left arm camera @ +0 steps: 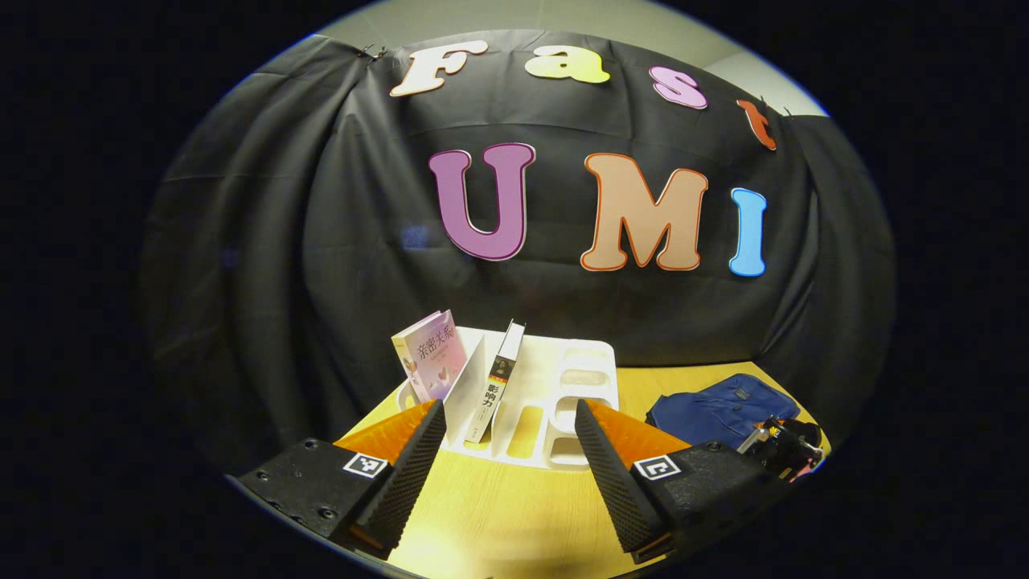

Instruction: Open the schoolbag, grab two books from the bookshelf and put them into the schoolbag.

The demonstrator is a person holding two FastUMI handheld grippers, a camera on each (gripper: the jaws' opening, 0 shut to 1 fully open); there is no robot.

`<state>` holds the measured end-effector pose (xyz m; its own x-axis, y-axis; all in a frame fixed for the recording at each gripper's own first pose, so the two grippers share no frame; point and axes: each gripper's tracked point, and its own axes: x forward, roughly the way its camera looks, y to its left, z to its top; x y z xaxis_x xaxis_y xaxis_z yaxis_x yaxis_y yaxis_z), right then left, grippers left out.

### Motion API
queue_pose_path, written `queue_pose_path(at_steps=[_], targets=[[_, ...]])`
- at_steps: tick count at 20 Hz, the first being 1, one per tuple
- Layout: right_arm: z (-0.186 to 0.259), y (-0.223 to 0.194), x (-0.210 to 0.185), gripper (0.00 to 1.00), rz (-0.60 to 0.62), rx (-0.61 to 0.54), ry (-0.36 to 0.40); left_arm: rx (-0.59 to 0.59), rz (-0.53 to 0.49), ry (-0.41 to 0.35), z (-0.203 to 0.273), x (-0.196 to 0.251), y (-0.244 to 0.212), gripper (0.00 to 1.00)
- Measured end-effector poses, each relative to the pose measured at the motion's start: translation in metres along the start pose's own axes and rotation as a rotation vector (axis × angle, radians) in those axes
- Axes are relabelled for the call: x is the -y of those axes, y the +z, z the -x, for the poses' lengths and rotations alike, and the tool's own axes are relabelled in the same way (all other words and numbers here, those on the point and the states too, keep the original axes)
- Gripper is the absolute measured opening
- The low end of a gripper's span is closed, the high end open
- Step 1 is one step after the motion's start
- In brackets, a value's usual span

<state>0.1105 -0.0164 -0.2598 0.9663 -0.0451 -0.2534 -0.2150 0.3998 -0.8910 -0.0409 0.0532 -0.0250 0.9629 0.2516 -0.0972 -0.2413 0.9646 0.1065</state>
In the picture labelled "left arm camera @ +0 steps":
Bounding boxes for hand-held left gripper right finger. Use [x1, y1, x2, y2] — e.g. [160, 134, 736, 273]
[574, 398, 795, 565]

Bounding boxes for white plastic bookshelf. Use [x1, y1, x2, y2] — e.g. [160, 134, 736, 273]
[394, 326, 620, 471]

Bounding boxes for grey face cover book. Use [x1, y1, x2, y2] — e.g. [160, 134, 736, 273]
[464, 319, 527, 446]

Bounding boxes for black backdrop cloth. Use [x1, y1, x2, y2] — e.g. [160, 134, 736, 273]
[137, 28, 897, 477]

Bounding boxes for blue schoolbag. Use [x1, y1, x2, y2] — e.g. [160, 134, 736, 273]
[646, 372, 802, 451]

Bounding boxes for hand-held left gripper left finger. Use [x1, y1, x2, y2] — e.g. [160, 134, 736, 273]
[236, 398, 448, 561]

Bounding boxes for pink book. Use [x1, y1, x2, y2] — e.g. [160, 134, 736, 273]
[392, 310, 469, 403]

